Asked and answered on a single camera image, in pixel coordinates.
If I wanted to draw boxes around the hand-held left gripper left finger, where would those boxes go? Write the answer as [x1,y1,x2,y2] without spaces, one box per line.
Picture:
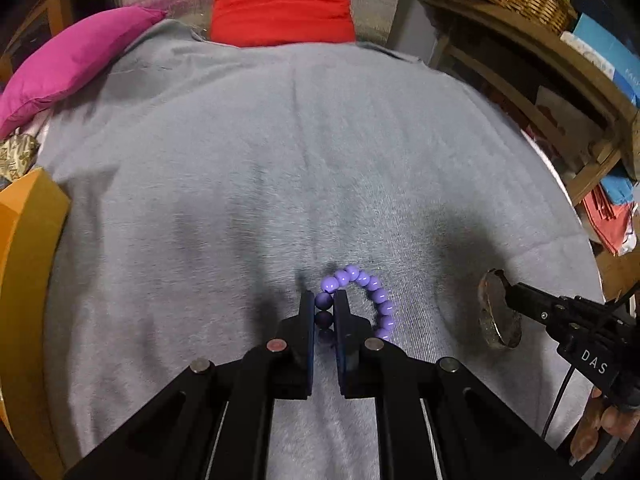
[64,291,317,480]

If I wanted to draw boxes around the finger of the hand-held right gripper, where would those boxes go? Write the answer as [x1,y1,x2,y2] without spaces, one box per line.
[501,279,568,333]

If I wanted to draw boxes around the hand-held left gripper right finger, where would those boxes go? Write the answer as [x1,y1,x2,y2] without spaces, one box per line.
[333,290,576,480]

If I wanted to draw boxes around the purple bead bracelet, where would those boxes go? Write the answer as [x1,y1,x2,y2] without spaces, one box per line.
[314,264,397,347]

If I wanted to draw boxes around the brown bracelet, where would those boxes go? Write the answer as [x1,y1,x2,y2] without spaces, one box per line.
[477,268,524,349]

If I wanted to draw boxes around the orange box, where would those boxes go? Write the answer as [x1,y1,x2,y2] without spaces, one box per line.
[0,167,72,467]

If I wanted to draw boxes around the person's right hand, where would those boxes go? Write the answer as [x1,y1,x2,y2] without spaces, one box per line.
[570,385,640,467]

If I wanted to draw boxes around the grey blanket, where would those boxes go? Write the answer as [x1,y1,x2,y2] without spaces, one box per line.
[37,19,607,480]

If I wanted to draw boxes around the wooden shelf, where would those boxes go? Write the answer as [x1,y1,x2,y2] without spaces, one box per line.
[414,0,640,207]

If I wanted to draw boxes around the blue cardboard box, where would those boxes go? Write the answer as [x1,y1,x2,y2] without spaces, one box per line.
[560,12,640,109]

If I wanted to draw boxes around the red pillow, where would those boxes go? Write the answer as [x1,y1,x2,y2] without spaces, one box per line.
[210,0,356,47]

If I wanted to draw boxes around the silver insulation mat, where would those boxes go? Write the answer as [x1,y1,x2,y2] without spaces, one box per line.
[104,0,417,47]

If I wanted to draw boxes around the gold patterned cloth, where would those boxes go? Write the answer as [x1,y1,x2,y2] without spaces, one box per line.
[0,132,42,182]

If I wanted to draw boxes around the magenta pillow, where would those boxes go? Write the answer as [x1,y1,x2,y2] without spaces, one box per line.
[0,6,169,139]

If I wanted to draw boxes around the black cable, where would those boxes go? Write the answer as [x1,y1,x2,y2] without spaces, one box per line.
[540,364,576,437]

